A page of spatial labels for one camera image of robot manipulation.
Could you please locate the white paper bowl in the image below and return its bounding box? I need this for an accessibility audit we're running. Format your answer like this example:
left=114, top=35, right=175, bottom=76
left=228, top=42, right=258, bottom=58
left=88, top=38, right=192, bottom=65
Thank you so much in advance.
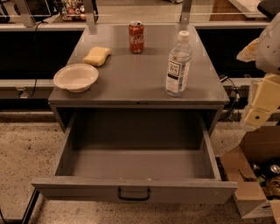
left=53, top=64, right=99, bottom=93

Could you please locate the brown cardboard box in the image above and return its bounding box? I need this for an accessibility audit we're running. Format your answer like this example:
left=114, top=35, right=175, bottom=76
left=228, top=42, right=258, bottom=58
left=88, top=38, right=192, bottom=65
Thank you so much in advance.
left=220, top=126, right=280, bottom=224

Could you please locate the red coca-cola can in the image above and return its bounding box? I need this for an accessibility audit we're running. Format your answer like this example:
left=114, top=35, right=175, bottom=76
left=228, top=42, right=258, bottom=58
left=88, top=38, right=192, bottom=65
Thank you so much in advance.
left=129, top=21, right=144, bottom=53

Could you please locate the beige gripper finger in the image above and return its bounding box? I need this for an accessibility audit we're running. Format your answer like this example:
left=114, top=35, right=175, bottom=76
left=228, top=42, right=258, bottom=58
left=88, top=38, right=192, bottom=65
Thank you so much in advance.
left=243, top=73, right=280, bottom=127
left=236, top=38, right=259, bottom=62

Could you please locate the black power cable left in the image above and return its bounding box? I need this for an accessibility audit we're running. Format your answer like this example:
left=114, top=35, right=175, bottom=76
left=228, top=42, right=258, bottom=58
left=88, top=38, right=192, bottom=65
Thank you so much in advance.
left=27, top=20, right=49, bottom=99

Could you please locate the yellow sponge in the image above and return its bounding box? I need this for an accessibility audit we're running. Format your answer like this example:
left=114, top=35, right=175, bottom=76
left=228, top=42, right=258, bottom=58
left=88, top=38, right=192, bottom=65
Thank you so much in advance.
left=83, top=46, right=112, bottom=67

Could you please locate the metal can in box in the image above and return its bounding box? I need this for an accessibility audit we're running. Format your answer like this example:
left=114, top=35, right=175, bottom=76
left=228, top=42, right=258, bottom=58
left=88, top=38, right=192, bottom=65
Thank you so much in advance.
left=270, top=164, right=280, bottom=174

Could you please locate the basket of colourful items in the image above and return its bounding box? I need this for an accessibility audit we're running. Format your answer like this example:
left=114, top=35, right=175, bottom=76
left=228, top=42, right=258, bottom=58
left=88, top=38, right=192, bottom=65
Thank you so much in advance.
left=60, top=0, right=86, bottom=21

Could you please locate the black cables right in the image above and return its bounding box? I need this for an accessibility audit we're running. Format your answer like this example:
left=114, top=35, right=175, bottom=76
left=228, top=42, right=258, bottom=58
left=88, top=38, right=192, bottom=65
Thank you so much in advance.
left=218, top=73, right=242, bottom=122

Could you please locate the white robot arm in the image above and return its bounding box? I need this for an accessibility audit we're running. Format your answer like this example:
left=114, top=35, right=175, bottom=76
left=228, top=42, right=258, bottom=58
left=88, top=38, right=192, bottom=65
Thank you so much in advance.
left=236, top=13, right=280, bottom=127

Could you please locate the clear plastic water bottle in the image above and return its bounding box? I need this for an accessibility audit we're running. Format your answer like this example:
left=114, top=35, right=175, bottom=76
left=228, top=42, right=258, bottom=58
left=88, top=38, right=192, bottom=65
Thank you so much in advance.
left=165, top=31, right=193, bottom=97

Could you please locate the black metal floor frame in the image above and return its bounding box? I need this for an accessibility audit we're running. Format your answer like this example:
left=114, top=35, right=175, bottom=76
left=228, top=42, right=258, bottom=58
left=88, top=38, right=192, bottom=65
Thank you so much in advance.
left=0, top=189, right=39, bottom=224

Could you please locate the open grey top drawer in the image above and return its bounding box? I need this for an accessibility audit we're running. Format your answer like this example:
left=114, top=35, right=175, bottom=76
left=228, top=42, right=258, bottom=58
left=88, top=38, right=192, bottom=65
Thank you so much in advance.
left=32, top=108, right=237, bottom=204

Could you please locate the black drawer handle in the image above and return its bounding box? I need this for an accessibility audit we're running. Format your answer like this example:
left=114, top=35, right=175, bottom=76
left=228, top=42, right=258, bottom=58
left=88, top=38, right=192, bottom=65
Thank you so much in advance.
left=117, top=188, right=151, bottom=202

